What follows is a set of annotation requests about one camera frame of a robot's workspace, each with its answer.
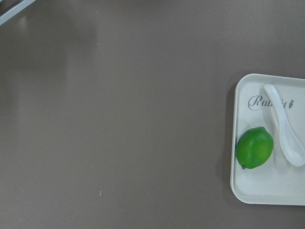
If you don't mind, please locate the white ceramic soup spoon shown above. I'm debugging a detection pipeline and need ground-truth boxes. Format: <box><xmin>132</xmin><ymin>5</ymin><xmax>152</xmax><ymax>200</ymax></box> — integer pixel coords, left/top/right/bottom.
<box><xmin>263</xmin><ymin>84</ymin><xmax>305</xmax><ymax>167</ymax></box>

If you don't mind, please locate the white rectangular serving tray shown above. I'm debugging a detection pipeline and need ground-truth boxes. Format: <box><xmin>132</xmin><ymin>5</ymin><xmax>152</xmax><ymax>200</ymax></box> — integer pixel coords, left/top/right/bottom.
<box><xmin>230</xmin><ymin>73</ymin><xmax>305</xmax><ymax>206</ymax></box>

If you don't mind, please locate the white aluminium frame bar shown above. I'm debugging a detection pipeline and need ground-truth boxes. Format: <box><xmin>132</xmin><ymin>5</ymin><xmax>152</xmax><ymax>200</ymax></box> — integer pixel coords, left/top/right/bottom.
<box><xmin>0</xmin><ymin>0</ymin><xmax>36</xmax><ymax>25</ymax></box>

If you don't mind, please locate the green lime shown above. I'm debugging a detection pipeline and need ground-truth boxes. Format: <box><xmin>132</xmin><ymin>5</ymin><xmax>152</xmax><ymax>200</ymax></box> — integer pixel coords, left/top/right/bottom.
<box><xmin>235</xmin><ymin>126</ymin><xmax>274</xmax><ymax>169</ymax></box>

